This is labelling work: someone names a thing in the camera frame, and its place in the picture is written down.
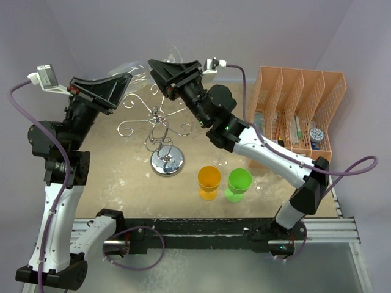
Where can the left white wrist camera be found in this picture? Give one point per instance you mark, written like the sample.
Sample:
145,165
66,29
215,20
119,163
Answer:
46,78

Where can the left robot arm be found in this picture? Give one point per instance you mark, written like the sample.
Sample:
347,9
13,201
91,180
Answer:
56,262

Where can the orange desk file organizer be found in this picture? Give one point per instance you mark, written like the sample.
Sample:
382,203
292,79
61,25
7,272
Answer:
287,102

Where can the clear wine glass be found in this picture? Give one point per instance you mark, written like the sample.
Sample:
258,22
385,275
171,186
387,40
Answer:
219,160
140,69
263,189

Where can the orange plastic goblet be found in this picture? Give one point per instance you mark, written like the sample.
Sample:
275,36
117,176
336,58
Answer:
209,179

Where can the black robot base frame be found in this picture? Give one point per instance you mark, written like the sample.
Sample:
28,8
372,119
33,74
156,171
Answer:
260,235

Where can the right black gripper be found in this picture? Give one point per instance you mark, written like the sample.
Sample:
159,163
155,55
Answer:
162,74

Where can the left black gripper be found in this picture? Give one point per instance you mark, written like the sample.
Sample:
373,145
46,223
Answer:
105,93

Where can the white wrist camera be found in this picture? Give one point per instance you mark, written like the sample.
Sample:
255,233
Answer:
46,78
211,65

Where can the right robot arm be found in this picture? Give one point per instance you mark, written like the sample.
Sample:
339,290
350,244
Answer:
213,110

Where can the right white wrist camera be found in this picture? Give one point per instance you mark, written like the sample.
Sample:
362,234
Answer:
211,65

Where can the chrome wine glass rack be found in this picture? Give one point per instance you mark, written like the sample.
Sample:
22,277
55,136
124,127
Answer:
166,159

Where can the green plastic goblet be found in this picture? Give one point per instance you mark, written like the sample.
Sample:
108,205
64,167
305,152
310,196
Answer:
239,181

